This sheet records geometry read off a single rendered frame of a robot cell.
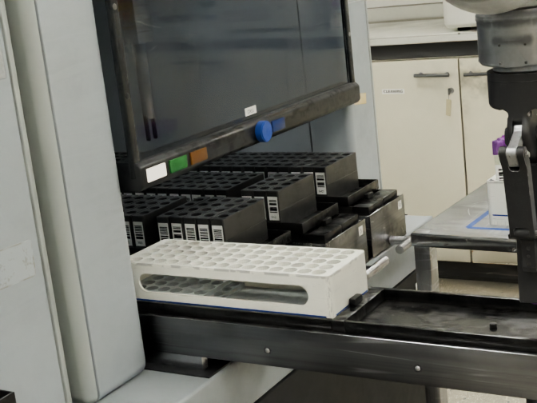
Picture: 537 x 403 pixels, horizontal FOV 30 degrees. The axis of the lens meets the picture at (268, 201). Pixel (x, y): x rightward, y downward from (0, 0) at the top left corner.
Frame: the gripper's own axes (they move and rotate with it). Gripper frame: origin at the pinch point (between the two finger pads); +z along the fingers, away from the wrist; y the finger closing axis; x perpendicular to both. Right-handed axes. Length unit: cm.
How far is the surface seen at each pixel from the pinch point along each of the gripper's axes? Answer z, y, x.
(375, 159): 4, -64, -47
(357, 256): 1.6, -4.3, -22.2
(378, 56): 6, -235, -123
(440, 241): 7.2, -28.3, -21.3
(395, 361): 10.0, 5.1, -14.1
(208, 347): 11.0, 5.0, -38.4
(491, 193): 1.7, -34.0, -15.6
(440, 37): 0, -229, -96
